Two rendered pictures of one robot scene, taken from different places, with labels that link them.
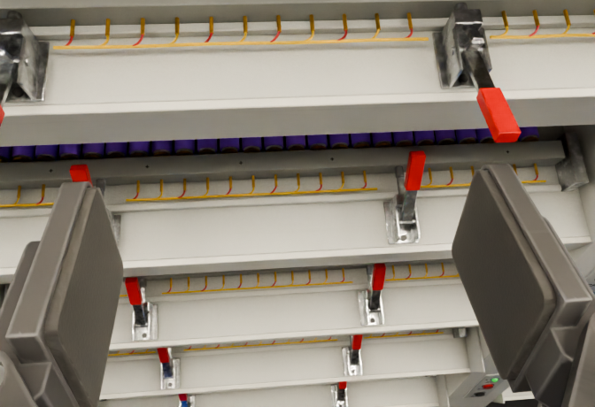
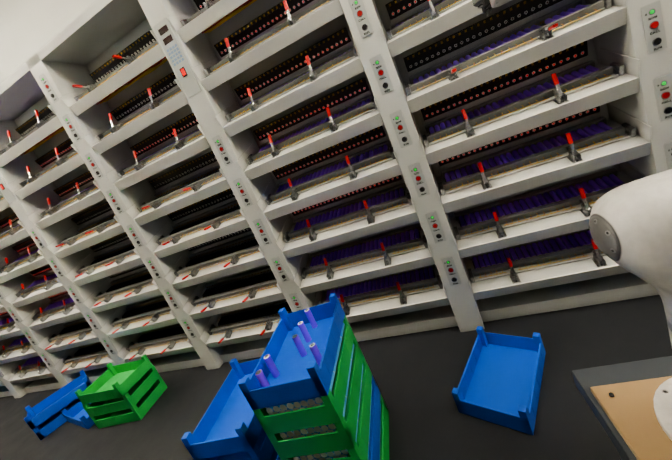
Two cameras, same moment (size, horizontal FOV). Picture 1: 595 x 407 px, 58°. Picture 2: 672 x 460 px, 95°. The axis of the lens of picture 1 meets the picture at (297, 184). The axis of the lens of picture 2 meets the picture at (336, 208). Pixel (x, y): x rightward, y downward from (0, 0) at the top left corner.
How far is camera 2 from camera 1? 0.95 m
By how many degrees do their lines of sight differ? 47
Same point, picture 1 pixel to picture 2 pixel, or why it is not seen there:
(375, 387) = not seen: hidden behind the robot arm
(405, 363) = not seen: hidden behind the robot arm
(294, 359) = (557, 218)
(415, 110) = (539, 47)
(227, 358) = (524, 225)
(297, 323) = (545, 170)
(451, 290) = (610, 145)
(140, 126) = (478, 77)
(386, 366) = not seen: hidden behind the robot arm
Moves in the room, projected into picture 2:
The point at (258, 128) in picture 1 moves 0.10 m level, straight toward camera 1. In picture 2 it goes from (504, 69) to (512, 66)
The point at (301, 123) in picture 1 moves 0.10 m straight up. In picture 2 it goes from (513, 63) to (504, 30)
